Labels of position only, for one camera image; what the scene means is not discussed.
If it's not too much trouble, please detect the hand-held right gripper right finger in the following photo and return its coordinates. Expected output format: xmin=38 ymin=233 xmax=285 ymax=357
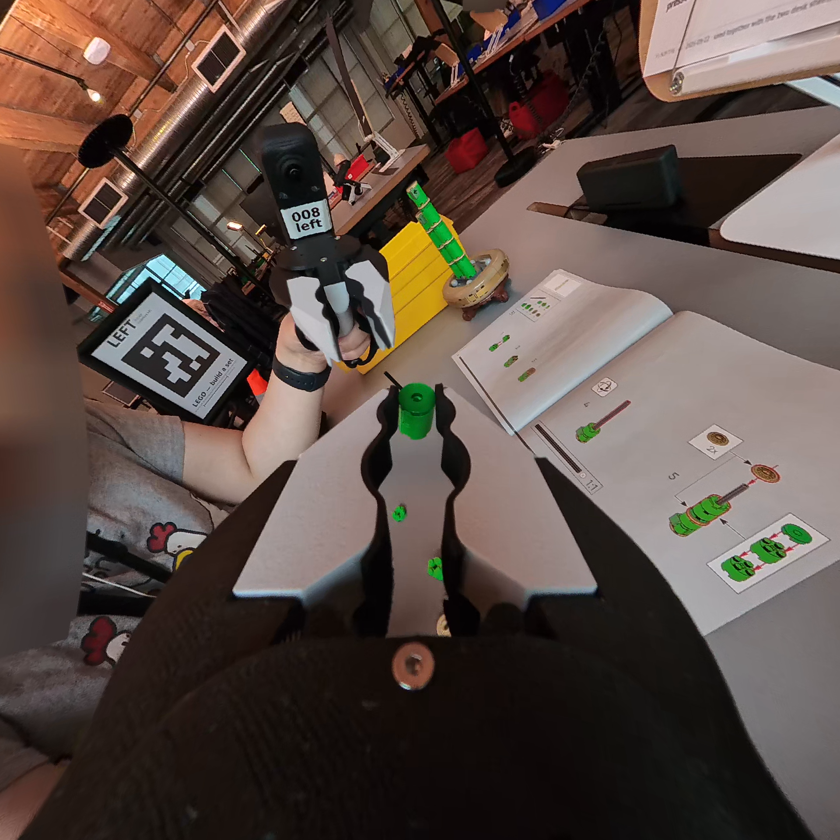
xmin=433 ymin=385 xmax=599 ymax=636

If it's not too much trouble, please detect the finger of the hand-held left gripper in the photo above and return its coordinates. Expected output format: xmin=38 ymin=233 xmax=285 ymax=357
xmin=346 ymin=258 xmax=397 ymax=350
xmin=285 ymin=262 xmax=342 ymax=367

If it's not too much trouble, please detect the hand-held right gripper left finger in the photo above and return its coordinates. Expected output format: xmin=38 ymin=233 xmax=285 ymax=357
xmin=233 ymin=387 xmax=401 ymax=636

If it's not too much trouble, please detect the green cylinder toy brick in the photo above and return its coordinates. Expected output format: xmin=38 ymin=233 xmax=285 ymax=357
xmin=398 ymin=383 xmax=438 ymax=439

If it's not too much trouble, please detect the person's left forearm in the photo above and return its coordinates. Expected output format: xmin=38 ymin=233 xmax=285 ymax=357
xmin=180 ymin=357 xmax=329 ymax=506

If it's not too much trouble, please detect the grey desk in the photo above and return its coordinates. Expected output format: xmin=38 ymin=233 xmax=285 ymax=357
xmin=298 ymin=105 xmax=840 ymax=840

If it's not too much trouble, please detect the person's left hand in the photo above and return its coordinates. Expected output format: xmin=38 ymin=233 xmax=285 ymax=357
xmin=277 ymin=315 xmax=373 ymax=373

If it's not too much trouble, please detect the yellow plastic bin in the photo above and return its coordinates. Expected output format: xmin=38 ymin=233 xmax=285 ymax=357
xmin=333 ymin=220 xmax=463 ymax=366

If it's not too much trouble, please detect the black wrist watch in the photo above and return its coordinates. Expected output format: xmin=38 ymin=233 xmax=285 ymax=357
xmin=271 ymin=354 xmax=332 ymax=392

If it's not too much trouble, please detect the toy bamboo model in pot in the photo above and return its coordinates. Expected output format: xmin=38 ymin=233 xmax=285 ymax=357
xmin=406 ymin=184 xmax=511 ymax=322

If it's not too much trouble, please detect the person in grey shirt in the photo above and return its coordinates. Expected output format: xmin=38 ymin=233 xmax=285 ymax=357
xmin=0 ymin=402 xmax=232 ymax=762

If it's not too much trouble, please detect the red beanbag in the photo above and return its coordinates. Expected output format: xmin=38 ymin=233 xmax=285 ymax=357
xmin=508 ymin=71 xmax=571 ymax=140
xmin=446 ymin=128 xmax=490 ymax=175

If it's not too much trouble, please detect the framed marker sign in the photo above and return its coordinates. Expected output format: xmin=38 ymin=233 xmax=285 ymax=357
xmin=77 ymin=281 xmax=258 ymax=422

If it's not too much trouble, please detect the toy instruction booklet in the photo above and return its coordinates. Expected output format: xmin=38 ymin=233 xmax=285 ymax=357
xmin=451 ymin=268 xmax=840 ymax=636

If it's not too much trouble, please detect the black rectangular box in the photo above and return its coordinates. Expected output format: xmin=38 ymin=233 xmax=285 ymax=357
xmin=576 ymin=144 xmax=681 ymax=212

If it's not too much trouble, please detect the white flat board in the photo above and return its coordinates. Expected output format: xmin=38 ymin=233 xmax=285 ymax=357
xmin=720 ymin=134 xmax=840 ymax=261

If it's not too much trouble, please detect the silver ventilation duct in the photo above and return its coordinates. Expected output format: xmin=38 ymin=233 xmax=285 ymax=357
xmin=59 ymin=0 xmax=296 ymax=257

